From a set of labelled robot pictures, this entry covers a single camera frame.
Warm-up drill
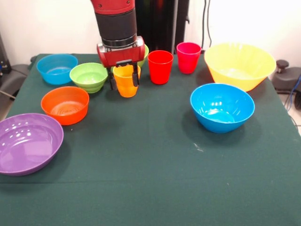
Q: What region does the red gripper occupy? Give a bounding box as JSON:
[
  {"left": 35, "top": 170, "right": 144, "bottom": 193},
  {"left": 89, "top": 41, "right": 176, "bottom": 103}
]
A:
[{"left": 96, "top": 35, "right": 145, "bottom": 91}]

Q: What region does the orange plastic bowl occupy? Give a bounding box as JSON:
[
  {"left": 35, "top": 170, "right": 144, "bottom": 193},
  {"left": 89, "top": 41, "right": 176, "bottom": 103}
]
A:
[{"left": 40, "top": 86, "right": 90, "bottom": 126}]

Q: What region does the purple plastic bowl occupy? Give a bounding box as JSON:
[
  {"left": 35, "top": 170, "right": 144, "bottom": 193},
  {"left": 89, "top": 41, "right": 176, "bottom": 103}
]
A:
[{"left": 0, "top": 113, "right": 64, "bottom": 177}]

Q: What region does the orange plastic cup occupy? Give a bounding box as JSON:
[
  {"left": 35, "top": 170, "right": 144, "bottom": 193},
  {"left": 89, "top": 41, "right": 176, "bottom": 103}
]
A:
[{"left": 112, "top": 65, "right": 142, "bottom": 98}]

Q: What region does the large green plastic bowl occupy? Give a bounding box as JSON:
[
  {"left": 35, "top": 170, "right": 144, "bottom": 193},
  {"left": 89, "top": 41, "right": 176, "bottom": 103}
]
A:
[{"left": 110, "top": 44, "right": 150, "bottom": 71}]

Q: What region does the small green ribbed bowl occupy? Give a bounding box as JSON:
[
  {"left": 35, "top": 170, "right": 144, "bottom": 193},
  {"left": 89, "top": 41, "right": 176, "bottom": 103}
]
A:
[{"left": 69, "top": 62, "right": 109, "bottom": 94}]

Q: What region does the red plastic cup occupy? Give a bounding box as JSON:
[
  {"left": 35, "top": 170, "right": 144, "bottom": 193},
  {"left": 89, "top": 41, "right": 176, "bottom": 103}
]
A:
[{"left": 147, "top": 50, "right": 174, "bottom": 85}]

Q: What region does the pink plastic cup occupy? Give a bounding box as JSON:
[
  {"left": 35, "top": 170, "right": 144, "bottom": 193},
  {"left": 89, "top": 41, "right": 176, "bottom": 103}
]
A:
[{"left": 176, "top": 42, "right": 202, "bottom": 74}]

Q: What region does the small blue plastic bowl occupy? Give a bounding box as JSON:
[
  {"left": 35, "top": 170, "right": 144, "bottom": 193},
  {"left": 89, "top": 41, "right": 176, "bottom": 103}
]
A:
[{"left": 36, "top": 54, "right": 79, "bottom": 86}]

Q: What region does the dark green tablecloth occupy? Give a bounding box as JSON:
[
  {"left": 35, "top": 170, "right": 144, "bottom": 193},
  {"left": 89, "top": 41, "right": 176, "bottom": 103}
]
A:
[{"left": 0, "top": 53, "right": 301, "bottom": 226}]

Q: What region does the large blue plastic bowl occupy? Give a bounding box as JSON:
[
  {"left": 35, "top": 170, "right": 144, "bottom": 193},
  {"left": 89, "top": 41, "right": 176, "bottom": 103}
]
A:
[{"left": 190, "top": 83, "right": 255, "bottom": 134}]

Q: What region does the grey machine base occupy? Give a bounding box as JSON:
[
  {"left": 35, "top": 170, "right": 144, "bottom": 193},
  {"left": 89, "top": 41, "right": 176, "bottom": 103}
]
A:
[{"left": 0, "top": 63, "right": 30, "bottom": 99}]

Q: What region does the yellow plastic bowl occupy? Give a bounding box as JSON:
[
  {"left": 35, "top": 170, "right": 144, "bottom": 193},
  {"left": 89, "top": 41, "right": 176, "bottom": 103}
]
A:
[{"left": 204, "top": 42, "right": 277, "bottom": 92}]

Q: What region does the black equipment rack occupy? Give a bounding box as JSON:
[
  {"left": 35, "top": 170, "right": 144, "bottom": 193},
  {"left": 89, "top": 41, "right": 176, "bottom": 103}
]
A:
[{"left": 0, "top": 32, "right": 12, "bottom": 80}]

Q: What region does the grey base with black knob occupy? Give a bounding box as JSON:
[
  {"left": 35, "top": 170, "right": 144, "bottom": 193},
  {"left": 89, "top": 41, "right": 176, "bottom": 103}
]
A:
[{"left": 272, "top": 59, "right": 301, "bottom": 95}]

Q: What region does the black hanging cable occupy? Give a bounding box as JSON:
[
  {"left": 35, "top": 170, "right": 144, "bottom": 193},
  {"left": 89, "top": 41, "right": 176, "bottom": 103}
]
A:
[{"left": 201, "top": 0, "right": 214, "bottom": 49}]

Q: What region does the blue cable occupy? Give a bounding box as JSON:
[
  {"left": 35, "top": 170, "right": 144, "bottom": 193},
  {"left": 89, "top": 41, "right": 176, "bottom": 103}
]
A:
[{"left": 285, "top": 74, "right": 301, "bottom": 112}]

